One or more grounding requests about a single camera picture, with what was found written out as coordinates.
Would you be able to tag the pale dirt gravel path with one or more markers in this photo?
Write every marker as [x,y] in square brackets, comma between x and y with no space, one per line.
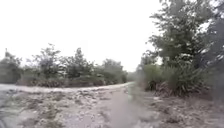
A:
[116,113]

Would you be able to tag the row of trees and bushes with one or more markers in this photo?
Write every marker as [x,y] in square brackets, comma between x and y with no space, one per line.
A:
[186,56]
[66,71]

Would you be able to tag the dry leaf-strewn verge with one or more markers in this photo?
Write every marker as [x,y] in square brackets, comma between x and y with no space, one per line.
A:
[186,111]

